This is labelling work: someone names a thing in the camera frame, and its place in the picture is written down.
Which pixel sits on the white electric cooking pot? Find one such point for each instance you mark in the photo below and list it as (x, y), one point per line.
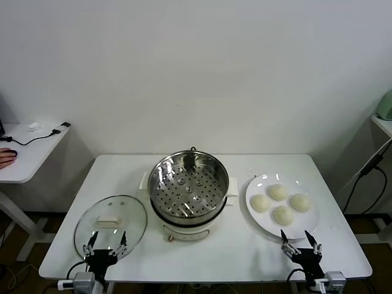
(186, 229)

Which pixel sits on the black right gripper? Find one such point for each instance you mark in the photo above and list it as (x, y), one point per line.
(309, 260)

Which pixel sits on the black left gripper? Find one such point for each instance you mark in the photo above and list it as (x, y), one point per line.
(101, 260)

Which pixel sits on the pale green appliance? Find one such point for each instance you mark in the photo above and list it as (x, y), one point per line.
(386, 107)

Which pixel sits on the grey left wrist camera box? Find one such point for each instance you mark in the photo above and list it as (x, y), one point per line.
(83, 280)

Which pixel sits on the stainless steel steamer basket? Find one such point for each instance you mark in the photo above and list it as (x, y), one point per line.
(190, 196)

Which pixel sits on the round glass pot lid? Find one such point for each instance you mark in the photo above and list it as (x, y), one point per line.
(128, 211)

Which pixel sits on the white side table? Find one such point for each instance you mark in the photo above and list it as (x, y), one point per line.
(382, 124)

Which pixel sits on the dark blue computer mouse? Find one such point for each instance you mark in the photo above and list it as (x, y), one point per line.
(13, 153)

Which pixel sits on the dark monitor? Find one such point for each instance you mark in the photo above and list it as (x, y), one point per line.
(2, 127)

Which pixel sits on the small white desk object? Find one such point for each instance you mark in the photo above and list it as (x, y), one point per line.
(33, 126)

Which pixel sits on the white side desk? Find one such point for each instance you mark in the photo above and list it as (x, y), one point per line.
(30, 159)

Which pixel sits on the person's hand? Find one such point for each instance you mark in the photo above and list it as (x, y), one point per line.
(5, 157)

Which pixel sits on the black and white adapter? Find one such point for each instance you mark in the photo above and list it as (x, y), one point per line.
(61, 127)

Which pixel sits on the white round plate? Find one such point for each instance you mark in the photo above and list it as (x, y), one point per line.
(260, 223)

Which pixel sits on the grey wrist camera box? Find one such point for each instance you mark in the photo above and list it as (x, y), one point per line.
(83, 280)
(333, 279)

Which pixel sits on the white steamed baozi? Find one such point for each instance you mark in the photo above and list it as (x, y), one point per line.
(278, 192)
(300, 202)
(260, 203)
(283, 215)

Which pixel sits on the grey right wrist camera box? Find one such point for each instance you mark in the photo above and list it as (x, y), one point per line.
(333, 279)

